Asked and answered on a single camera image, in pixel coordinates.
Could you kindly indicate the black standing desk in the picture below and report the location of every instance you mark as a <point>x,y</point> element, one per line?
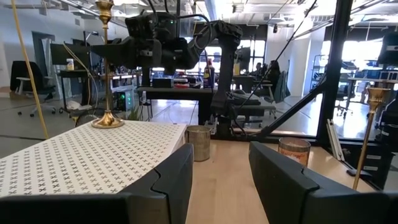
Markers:
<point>73,74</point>

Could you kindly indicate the tall gold candlestick holder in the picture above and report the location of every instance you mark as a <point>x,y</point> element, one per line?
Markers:
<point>376,96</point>
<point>107,119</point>

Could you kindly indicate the small yellow white bottle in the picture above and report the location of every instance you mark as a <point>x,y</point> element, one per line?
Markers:
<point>70,64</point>

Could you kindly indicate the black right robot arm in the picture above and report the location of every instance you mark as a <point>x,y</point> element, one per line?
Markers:
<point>228,62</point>

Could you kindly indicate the black frame base rail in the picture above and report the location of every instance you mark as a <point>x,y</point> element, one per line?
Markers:
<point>292,134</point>

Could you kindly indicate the aluminium bracket strip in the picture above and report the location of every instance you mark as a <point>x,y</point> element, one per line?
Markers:
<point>335,140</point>

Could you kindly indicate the black computer monitor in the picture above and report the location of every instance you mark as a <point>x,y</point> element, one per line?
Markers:
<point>68,54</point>

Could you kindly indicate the black cabinet with white labels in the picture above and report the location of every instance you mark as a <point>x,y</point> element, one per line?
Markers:
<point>377,168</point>

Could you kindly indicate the black table clip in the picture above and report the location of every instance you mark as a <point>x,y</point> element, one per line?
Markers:
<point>357,173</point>

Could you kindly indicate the orange glass candle jar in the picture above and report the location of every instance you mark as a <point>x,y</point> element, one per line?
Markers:
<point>293,152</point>

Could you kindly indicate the black work table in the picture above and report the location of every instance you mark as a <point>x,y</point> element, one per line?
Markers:
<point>174,93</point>

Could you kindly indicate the spray can with red cap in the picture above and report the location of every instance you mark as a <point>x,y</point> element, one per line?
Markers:
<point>209,76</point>

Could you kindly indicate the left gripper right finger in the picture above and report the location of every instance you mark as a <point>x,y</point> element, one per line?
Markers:
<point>289,199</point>

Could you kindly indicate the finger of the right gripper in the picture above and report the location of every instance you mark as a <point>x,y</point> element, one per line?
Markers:
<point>115,54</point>

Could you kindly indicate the computer case with green lights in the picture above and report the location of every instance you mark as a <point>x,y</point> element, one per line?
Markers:
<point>124,100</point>

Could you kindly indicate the black diagonal frame brace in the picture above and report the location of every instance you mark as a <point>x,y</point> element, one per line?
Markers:
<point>289,115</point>

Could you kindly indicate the white perforated shelf riser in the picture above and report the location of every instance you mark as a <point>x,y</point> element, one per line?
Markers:
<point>77,161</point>

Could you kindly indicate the black office chair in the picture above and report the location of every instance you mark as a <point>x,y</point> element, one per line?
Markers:
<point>26,76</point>

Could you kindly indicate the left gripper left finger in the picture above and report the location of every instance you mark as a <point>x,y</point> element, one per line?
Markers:
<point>155,202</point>

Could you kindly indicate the black box on table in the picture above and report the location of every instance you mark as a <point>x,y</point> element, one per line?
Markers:
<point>162,82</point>

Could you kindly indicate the black frame post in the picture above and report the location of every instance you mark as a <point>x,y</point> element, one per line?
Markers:
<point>335,62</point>

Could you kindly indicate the person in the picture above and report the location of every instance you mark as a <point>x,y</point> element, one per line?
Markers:
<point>273,76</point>
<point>257,69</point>

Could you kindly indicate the mercury glass candle jar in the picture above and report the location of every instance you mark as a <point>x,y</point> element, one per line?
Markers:
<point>199,144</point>

